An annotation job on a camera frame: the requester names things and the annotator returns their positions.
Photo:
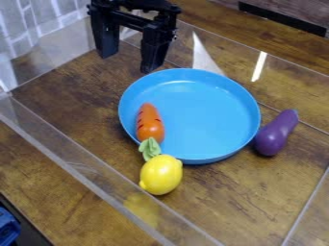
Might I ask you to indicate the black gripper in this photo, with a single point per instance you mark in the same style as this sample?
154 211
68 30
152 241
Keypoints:
151 16

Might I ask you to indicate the orange toy carrot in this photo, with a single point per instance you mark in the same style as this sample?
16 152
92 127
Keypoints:
150 130

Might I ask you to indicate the yellow toy lemon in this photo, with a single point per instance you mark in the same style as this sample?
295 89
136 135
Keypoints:
160 175

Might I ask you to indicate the blue round plastic tray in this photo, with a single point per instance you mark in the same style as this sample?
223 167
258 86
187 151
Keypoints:
208 112

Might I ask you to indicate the purple toy eggplant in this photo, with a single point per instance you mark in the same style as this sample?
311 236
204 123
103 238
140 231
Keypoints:
271 136

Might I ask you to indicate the blue object at corner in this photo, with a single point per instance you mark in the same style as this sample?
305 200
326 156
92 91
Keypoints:
9 228

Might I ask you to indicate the clear acrylic enclosure wall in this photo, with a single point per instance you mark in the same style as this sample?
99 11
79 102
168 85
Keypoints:
69 164

